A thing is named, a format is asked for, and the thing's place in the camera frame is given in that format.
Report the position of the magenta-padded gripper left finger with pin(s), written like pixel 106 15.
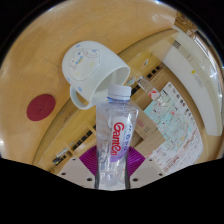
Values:
pixel 73 172

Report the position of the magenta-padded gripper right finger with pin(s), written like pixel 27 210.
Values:
pixel 148 171

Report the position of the clear plastic water bottle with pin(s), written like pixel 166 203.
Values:
pixel 115 116

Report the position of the small red-labelled water bottle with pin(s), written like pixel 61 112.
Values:
pixel 146 86

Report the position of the flat round red coaster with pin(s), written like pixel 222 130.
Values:
pixel 41 107

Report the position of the white door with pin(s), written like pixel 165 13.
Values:
pixel 193 80

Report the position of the white ceramic mug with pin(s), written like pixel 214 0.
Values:
pixel 86 66

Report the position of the large wall poster sheet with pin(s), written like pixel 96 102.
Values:
pixel 176 130

